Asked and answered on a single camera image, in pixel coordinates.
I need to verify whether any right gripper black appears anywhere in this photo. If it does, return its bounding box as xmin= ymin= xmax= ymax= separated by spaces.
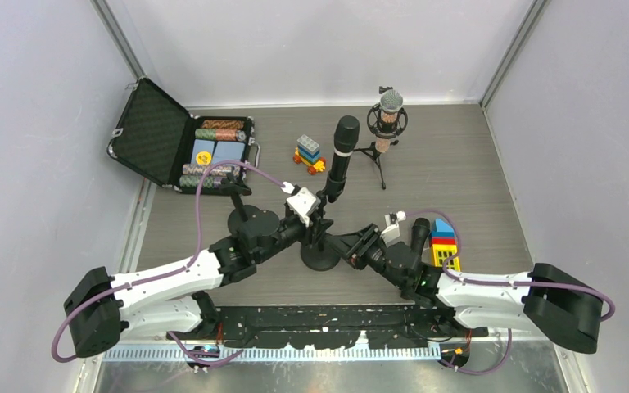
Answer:
xmin=326 ymin=223 xmax=408 ymax=290

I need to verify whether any black microphone stand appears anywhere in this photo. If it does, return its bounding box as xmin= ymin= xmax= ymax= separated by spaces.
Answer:
xmin=219 ymin=175 xmax=260 ymax=235
xmin=300 ymin=189 xmax=340 ymax=272

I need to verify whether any black front microphone stand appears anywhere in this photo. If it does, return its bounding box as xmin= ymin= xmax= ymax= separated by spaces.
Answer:
xmin=219 ymin=175 xmax=260 ymax=235

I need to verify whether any black handheld microphone front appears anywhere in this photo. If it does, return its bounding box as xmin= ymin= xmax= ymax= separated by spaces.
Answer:
xmin=410 ymin=218 xmax=431 ymax=255

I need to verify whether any black tall microphone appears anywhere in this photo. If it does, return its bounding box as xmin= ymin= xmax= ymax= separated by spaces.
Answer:
xmin=324 ymin=115 xmax=360 ymax=203

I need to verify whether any glitter condenser microphone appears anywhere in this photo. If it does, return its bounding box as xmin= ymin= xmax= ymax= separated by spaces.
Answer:
xmin=367 ymin=86 xmax=408 ymax=154

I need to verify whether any black tripod stand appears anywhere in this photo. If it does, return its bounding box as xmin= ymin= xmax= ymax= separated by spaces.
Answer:
xmin=354 ymin=142 xmax=387 ymax=190

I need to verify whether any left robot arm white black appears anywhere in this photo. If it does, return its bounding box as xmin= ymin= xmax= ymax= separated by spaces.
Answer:
xmin=51 ymin=199 xmax=333 ymax=363

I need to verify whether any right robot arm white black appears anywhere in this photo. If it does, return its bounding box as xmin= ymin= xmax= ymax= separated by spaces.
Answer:
xmin=328 ymin=224 xmax=604 ymax=355

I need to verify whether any yellow perforated block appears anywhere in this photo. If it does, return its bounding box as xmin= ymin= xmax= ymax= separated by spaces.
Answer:
xmin=429 ymin=244 xmax=461 ymax=271

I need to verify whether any colourful toy brick car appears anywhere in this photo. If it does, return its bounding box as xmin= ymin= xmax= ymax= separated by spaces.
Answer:
xmin=292 ymin=134 xmax=326 ymax=175

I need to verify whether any black poker chip case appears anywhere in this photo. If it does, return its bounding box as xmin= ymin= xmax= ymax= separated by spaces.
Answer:
xmin=106 ymin=77 xmax=256 ymax=194

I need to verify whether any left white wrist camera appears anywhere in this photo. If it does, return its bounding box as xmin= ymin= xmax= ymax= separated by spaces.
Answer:
xmin=286 ymin=187 xmax=319 ymax=228

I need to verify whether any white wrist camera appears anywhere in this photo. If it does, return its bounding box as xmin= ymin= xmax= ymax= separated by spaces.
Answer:
xmin=381 ymin=210 xmax=406 ymax=245
xmin=286 ymin=187 xmax=319 ymax=228

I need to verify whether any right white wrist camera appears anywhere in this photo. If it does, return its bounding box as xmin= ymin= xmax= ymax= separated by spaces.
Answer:
xmin=381 ymin=210 xmax=406 ymax=245

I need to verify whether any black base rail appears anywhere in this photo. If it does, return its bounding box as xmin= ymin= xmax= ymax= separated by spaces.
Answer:
xmin=177 ymin=305 xmax=487 ymax=350

